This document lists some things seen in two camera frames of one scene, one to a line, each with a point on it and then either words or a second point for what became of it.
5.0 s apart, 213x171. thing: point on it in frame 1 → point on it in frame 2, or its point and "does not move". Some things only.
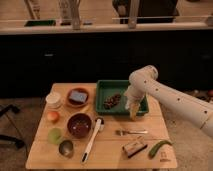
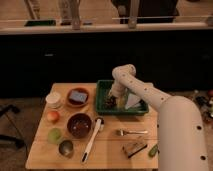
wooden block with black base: x=133 y=147 does not move
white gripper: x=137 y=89 → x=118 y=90
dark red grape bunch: x=110 y=101 does not move
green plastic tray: x=108 y=87 does not move
